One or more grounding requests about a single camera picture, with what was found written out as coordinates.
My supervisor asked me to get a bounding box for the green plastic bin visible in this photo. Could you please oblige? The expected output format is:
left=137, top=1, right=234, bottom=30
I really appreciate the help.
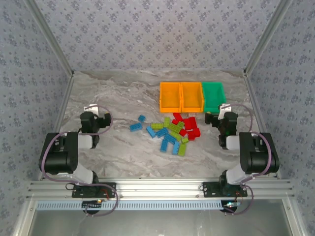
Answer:
left=201, top=81, right=227, bottom=114

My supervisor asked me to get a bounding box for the orange plastic bin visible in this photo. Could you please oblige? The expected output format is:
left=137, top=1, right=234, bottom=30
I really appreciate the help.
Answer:
left=159, top=82, right=183, bottom=113
left=181, top=82, right=205, bottom=113

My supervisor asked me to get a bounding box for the small black controller board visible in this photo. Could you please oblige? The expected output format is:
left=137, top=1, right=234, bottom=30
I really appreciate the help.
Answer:
left=82, top=199, right=103, bottom=212
left=222, top=200, right=241, bottom=213

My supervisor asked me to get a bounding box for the metal lower panel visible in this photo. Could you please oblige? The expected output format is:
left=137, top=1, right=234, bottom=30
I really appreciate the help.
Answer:
left=24, top=210, right=296, bottom=236

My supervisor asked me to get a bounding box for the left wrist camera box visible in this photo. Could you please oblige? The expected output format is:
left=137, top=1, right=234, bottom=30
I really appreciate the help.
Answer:
left=84, top=104, right=99, bottom=116

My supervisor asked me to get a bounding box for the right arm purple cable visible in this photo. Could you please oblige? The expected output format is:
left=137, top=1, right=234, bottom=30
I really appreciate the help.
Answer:
left=222, top=103, right=274, bottom=216

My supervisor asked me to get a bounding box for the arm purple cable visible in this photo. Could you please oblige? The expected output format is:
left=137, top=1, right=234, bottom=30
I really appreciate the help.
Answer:
left=222, top=103, right=274, bottom=216
left=39, top=105, right=119, bottom=218

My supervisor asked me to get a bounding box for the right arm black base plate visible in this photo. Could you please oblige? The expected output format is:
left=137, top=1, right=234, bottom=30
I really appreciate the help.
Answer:
left=202, top=181, right=248, bottom=198

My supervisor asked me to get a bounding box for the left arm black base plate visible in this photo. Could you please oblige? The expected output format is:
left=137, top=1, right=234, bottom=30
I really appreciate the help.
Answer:
left=71, top=182, right=117, bottom=199

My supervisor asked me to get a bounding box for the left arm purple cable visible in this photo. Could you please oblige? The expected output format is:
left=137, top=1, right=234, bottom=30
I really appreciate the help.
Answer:
left=39, top=105, right=119, bottom=218

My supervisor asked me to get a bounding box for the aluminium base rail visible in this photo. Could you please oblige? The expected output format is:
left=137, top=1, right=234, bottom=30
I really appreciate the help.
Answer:
left=27, top=178, right=295, bottom=200

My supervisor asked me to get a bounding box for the aluminium upright post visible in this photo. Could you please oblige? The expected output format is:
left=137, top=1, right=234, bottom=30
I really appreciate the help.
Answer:
left=24, top=0, right=75, bottom=76
left=243, top=0, right=294, bottom=74

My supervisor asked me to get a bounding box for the slotted grey cable duct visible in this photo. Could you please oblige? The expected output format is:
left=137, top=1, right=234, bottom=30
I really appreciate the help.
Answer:
left=35, top=199, right=226, bottom=211

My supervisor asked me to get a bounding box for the aluminium frame leg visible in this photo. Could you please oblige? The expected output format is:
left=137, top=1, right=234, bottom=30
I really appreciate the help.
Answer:
left=282, top=198, right=308, bottom=236
left=12, top=199, right=37, bottom=236

